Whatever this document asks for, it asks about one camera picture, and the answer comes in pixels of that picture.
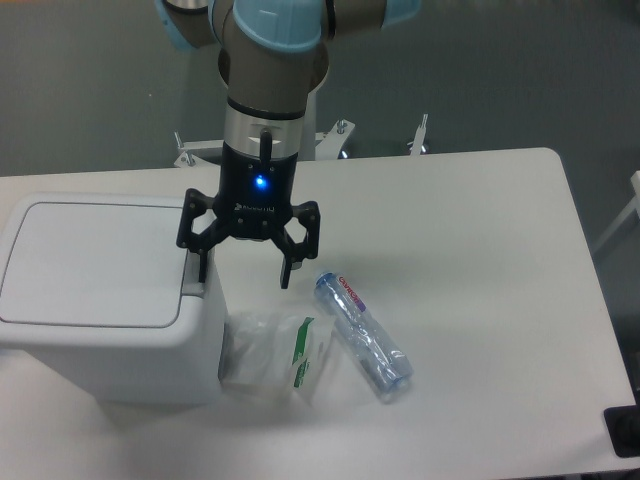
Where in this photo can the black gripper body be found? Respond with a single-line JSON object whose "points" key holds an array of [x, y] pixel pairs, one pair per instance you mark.
{"points": [[254, 198]]}

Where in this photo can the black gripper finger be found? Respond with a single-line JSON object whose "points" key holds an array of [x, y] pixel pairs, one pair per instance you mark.
{"points": [[294, 253], [195, 206]]}

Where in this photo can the white plastic trash can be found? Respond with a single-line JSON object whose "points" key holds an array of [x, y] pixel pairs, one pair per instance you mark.
{"points": [[95, 287]]}

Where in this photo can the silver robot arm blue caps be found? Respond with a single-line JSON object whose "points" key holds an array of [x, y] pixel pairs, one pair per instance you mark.
{"points": [[273, 55]]}

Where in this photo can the white green plastic wrapper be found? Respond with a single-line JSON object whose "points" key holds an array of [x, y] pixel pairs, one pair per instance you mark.
{"points": [[273, 355]]}

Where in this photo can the clear plastic water bottle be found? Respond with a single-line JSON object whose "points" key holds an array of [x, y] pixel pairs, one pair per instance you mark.
{"points": [[384, 363]]}

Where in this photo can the black clamp at table edge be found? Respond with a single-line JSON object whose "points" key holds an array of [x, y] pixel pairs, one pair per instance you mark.
{"points": [[623, 426]]}

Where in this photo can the white frame at right edge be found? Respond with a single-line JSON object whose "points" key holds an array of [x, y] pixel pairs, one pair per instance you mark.
{"points": [[621, 226]]}

